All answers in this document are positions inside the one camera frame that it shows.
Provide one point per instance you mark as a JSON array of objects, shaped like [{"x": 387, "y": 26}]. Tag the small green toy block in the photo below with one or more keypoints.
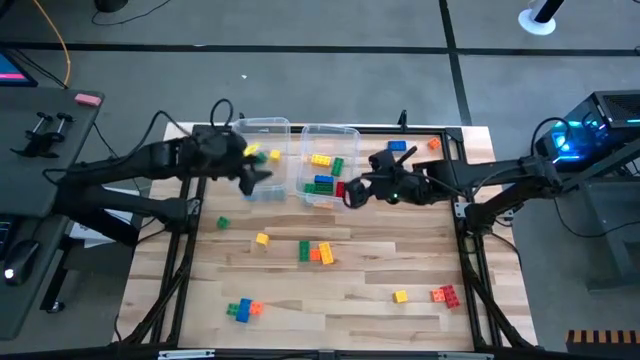
[
  {"x": 261, "y": 158},
  {"x": 223, "y": 223},
  {"x": 232, "y": 309}
]

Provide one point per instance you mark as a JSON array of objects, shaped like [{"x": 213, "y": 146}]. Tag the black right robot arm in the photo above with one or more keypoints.
[{"x": 480, "y": 172}]

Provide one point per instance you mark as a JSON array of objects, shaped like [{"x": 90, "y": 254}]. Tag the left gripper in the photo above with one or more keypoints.
[{"x": 217, "y": 152}]

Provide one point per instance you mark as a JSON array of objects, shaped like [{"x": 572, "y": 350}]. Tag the orange black striped object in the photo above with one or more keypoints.
[{"x": 600, "y": 345}]

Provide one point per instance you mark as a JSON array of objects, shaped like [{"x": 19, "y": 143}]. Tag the clear plastic bin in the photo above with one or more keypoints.
[{"x": 280, "y": 130}]

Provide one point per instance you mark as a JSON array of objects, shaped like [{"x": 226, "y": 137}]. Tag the desk monitor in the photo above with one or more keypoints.
[{"x": 12, "y": 70}]

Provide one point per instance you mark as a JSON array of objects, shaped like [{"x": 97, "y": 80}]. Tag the black computer mouse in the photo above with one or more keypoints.
[{"x": 20, "y": 260}]

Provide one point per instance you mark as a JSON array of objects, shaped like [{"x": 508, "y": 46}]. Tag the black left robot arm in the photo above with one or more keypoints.
[{"x": 125, "y": 160}]

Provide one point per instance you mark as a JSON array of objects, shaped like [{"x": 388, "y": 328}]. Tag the pink eraser block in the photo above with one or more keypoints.
[{"x": 88, "y": 99}]

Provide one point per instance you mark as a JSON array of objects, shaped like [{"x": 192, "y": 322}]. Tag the black metal table frame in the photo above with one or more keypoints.
[{"x": 375, "y": 352}]

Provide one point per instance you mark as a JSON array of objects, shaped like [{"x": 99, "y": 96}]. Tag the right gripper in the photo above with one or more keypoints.
[{"x": 400, "y": 187}]

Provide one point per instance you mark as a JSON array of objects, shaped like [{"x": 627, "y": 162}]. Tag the black keyboard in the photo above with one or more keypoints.
[{"x": 4, "y": 235}]

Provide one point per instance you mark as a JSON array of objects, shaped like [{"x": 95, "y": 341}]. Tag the clear bin with paper label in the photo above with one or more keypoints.
[{"x": 350, "y": 145}]

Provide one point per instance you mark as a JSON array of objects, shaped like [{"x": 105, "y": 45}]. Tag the silver metal bracket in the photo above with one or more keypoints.
[
  {"x": 465, "y": 356},
  {"x": 186, "y": 354}
]

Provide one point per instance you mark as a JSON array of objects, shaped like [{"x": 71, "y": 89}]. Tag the grey metal cart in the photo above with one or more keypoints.
[{"x": 615, "y": 215}]

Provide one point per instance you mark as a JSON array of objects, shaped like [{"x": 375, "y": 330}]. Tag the black computer with lights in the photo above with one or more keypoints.
[{"x": 615, "y": 107}]

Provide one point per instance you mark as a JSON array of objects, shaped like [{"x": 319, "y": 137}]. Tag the long red toy block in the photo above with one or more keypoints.
[
  {"x": 340, "y": 189},
  {"x": 450, "y": 296}
]

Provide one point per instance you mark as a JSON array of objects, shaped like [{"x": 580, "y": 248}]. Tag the white paper sheet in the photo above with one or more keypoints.
[{"x": 82, "y": 234}]

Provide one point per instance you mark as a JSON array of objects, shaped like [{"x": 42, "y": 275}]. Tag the small orange toy block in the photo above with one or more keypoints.
[
  {"x": 315, "y": 255},
  {"x": 438, "y": 295},
  {"x": 256, "y": 308},
  {"x": 434, "y": 143}
]

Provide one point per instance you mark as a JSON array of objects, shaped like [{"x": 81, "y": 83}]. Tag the black desk clamp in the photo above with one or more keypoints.
[{"x": 37, "y": 142}]

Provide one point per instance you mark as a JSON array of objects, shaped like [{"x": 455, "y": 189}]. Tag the long blue toy block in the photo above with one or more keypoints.
[
  {"x": 244, "y": 310},
  {"x": 397, "y": 146},
  {"x": 324, "y": 179}
]

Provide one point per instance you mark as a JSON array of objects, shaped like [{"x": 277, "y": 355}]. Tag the black chair base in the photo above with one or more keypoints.
[{"x": 111, "y": 4}]

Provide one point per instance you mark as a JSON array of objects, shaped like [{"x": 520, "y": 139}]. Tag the long yellow toy block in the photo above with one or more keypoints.
[
  {"x": 326, "y": 253},
  {"x": 320, "y": 160}
]

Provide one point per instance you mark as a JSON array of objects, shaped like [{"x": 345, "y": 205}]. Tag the white stand base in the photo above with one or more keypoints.
[{"x": 535, "y": 22}]

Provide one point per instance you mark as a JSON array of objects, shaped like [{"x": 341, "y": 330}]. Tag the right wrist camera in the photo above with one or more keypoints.
[{"x": 382, "y": 161}]

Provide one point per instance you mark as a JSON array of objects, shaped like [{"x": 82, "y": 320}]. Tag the black desk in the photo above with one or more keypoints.
[{"x": 50, "y": 102}]

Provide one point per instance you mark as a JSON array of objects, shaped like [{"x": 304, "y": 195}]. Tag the small yellow toy block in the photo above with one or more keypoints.
[{"x": 400, "y": 297}]

